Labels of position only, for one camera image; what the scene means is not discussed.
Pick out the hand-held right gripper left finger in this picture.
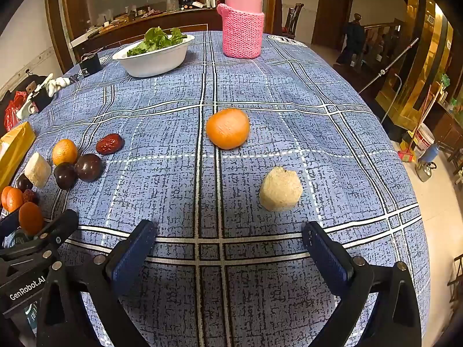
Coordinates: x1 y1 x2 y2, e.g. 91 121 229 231
36 220 157 347

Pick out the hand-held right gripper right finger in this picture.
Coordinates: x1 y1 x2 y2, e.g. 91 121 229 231
301 221 424 347

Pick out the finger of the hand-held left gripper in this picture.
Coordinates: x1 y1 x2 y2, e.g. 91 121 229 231
0 209 79 286
0 210 21 238

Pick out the dark purple plum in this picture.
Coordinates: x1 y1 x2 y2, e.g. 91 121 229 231
75 154 104 182
16 173 34 192
54 163 78 190

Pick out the yellow rimmed white tray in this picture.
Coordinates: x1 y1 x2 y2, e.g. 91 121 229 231
0 121 37 190

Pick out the large orange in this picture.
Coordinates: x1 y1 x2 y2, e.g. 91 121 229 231
205 108 251 150

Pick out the red plastic bag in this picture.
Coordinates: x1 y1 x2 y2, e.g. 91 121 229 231
3 91 27 132

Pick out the white plastic object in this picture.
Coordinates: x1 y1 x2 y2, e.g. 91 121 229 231
16 80 49 120

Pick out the black jacket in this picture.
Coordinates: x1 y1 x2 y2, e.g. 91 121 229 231
0 74 58 134

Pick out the metal kettle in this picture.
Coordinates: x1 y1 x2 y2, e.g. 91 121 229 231
416 161 438 182

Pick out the broom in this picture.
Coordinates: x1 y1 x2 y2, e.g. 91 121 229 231
398 83 436 163

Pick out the dark wooden chair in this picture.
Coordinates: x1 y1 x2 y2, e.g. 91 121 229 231
447 253 463 308
284 3 304 40

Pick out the white bucket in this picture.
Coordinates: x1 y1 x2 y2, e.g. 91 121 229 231
412 125 435 150

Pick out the small black box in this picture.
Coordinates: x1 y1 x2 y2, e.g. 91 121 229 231
79 53 102 76

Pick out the white bowl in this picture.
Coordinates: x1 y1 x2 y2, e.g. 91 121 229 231
112 34 196 78

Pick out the blue checked tablecloth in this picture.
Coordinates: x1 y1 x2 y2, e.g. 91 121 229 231
0 31 431 347

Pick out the mop pole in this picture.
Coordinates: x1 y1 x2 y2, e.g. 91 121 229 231
358 37 420 95

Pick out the green lettuce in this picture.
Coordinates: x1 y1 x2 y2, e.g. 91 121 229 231
126 27 187 57

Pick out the golden pillar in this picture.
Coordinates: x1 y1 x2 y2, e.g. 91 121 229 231
374 0 454 131

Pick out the wooden counter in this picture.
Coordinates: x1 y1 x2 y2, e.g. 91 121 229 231
47 0 275 75

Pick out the brown wooden door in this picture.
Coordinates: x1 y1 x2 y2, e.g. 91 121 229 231
312 0 355 49

